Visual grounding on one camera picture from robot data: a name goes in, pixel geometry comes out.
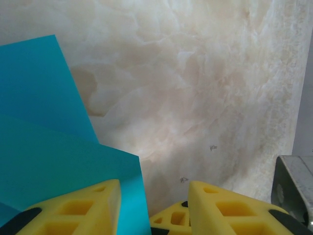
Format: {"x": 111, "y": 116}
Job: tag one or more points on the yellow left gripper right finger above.
{"x": 220, "y": 220}

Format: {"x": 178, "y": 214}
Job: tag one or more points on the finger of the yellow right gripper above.
{"x": 166, "y": 220}

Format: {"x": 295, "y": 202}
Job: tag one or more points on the blue square paper sheet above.
{"x": 49, "y": 122}

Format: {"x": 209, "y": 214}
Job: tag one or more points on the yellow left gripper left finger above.
{"x": 93, "y": 220}

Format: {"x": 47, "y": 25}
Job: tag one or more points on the aluminium corner bracket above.
{"x": 293, "y": 181}

